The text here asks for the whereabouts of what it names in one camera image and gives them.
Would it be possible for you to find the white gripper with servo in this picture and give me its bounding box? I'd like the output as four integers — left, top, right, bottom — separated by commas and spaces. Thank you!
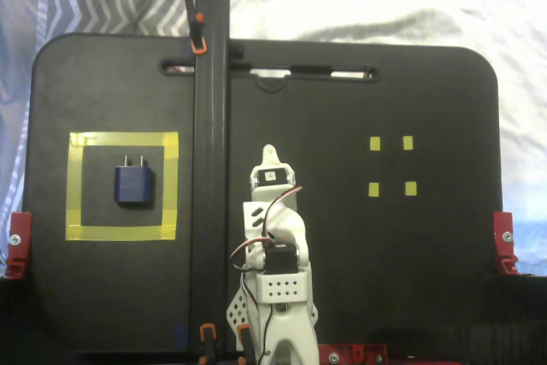
250, 144, 298, 204

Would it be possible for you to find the blue white charger block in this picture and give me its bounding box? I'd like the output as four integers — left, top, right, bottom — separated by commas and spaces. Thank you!
113, 154, 156, 207

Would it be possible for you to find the black flat bar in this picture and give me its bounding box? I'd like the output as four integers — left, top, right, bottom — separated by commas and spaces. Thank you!
190, 0, 234, 356

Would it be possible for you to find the orange black spring clamp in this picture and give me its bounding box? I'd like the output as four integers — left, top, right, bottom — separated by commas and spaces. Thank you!
183, 0, 246, 58

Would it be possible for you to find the yellow tape square outline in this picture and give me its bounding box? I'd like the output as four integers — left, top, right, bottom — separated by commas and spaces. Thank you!
65, 131, 179, 242

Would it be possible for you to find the small orange black clamp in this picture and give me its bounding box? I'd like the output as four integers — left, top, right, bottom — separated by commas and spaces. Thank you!
199, 322, 218, 365
236, 323, 253, 365

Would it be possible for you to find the black backdrop board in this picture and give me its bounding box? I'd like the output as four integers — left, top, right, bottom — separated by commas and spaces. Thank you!
0, 273, 547, 365

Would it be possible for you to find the red white servo cable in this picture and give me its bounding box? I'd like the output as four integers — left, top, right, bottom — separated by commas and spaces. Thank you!
229, 185, 303, 287

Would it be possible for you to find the red pole base bracket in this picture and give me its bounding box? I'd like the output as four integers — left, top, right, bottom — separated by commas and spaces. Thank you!
318, 342, 390, 365

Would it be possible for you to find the red corner bracket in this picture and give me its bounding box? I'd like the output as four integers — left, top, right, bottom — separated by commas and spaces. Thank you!
4, 210, 33, 277
492, 210, 521, 276

